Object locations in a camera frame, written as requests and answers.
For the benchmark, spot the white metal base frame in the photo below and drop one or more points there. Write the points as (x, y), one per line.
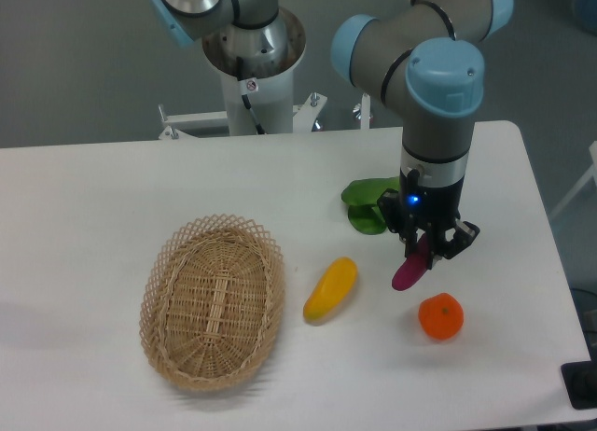
(304, 118)

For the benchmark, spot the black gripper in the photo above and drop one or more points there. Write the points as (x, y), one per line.
(415, 210)

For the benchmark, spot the woven wicker basket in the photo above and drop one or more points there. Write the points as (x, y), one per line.
(213, 303)

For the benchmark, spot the black device at table edge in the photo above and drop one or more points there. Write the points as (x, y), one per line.
(580, 383)

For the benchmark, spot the white frame at right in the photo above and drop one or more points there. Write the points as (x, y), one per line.
(588, 176)

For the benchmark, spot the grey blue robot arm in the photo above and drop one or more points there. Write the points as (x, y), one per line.
(423, 64)

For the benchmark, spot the yellow mango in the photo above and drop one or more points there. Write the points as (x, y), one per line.
(333, 288)

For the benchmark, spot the purple sweet potato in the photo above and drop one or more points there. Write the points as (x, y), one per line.
(414, 267)

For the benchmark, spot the green leafy vegetable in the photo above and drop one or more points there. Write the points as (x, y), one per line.
(360, 198)

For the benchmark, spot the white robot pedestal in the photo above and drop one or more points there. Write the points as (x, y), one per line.
(256, 66)

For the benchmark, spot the orange tangerine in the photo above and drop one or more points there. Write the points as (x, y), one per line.
(441, 317)

